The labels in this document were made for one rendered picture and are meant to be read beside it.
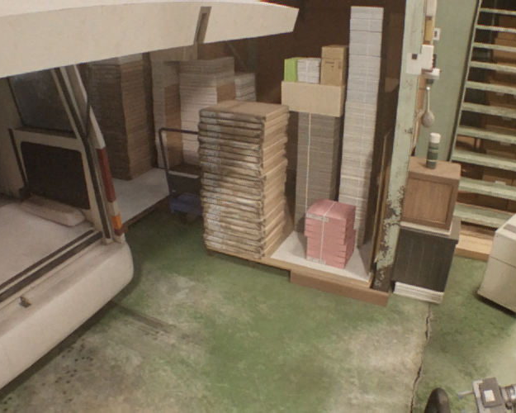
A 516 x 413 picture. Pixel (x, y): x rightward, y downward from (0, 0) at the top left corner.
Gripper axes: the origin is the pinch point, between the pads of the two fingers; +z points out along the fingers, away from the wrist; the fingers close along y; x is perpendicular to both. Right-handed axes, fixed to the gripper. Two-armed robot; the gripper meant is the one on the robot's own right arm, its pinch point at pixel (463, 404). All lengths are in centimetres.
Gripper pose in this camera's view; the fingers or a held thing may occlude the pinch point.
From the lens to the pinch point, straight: 145.7
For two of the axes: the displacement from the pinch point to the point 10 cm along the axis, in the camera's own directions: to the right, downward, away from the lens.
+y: 2.1, -4.2, 8.8
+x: -3.3, -8.8, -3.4
